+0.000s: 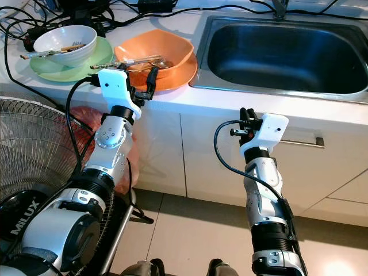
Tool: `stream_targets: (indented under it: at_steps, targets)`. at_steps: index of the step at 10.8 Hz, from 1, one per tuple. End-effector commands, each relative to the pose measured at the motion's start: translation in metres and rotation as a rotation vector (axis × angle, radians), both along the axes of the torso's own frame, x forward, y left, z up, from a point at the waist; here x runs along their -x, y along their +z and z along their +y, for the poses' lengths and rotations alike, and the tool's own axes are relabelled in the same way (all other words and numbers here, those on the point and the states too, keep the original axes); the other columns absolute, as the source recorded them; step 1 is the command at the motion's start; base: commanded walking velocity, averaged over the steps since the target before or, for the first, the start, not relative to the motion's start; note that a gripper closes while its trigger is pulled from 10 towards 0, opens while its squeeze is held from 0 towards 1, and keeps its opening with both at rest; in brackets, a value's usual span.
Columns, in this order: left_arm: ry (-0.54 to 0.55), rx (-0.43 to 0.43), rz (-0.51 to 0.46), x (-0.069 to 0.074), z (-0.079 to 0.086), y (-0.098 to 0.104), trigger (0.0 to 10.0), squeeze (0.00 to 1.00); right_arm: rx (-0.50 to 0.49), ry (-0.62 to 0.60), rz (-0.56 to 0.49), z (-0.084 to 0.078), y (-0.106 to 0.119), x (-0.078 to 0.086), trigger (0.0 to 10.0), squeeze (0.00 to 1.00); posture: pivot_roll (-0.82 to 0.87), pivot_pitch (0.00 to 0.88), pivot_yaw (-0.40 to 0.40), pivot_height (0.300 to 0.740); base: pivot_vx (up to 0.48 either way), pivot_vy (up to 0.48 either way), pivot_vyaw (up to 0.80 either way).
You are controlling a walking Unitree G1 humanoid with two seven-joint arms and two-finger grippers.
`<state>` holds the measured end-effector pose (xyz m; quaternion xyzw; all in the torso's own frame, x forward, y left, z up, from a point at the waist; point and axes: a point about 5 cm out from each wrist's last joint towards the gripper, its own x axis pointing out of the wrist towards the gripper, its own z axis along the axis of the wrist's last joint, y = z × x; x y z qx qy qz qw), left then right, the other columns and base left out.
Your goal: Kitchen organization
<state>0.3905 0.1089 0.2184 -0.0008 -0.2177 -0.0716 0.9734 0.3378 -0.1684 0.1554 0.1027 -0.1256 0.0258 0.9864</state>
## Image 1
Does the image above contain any black power adapter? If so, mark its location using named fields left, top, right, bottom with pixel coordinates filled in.
left=138, top=0, right=178, bottom=14

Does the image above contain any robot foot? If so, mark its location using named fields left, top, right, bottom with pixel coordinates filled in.
left=206, top=259, right=237, bottom=276
left=120, top=260, right=166, bottom=276

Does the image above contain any white ceramic bowl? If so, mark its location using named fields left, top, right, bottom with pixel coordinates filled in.
left=33, top=25, right=98, bottom=69

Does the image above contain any orange plastic plate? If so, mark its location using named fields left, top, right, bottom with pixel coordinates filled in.
left=121, top=55, right=200, bottom=92

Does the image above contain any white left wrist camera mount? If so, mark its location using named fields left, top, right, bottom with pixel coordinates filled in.
left=97, top=68, right=144, bottom=119

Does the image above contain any black hanging power cable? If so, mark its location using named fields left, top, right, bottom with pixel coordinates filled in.
left=3, top=20, right=87, bottom=116

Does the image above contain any light green plate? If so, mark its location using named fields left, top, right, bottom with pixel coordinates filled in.
left=29, top=36, right=113, bottom=83

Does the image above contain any black left wrist camera cable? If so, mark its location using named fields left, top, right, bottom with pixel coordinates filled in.
left=64, top=76, right=103, bottom=182

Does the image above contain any pale wooden chopstick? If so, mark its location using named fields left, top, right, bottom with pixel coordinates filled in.
left=21, top=45, right=84, bottom=59
left=23, top=47, right=84, bottom=60

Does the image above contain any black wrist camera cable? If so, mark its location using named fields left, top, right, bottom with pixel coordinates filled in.
left=64, top=76, right=103, bottom=182
left=213, top=120, right=295, bottom=222

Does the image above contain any grey standing fan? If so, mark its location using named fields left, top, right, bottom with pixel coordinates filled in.
left=0, top=97, right=154, bottom=276

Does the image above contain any brown patterned chopstick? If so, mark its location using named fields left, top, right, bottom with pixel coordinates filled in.
left=90, top=56, right=159, bottom=70
left=92, top=57, right=157, bottom=72

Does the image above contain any black power strip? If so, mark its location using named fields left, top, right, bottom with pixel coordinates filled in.
left=22, top=31, right=45, bottom=52

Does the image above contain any gold metal spoon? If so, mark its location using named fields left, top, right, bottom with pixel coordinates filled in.
left=138, top=57, right=174, bottom=72

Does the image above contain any stainless steel sink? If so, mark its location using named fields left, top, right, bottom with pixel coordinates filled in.
left=188, top=14, right=368, bottom=105

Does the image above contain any orange plastic bowl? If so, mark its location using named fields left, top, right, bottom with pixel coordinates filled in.
left=114, top=29, right=196, bottom=72

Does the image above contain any metal cabinet handle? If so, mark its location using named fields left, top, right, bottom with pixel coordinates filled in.
left=287, top=136, right=326, bottom=150

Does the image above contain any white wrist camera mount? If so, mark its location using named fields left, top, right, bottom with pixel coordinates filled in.
left=97, top=68, right=144, bottom=119
left=240, top=113, right=290, bottom=158

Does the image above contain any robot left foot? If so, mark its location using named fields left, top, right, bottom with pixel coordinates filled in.
left=120, top=260, right=166, bottom=276

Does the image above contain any black electronics box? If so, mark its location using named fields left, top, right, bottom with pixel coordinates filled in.
left=55, top=0, right=110, bottom=27

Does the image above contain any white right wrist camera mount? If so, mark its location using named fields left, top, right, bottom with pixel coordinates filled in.
left=240, top=113, right=290, bottom=158

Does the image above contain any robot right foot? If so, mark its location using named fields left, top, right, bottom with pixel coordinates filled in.
left=206, top=259, right=237, bottom=276

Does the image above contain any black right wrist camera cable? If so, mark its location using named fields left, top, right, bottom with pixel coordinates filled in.
left=213, top=120, right=295, bottom=222

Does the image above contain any white kitchen cabinet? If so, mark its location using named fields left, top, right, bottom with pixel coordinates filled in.
left=138, top=103, right=368, bottom=228

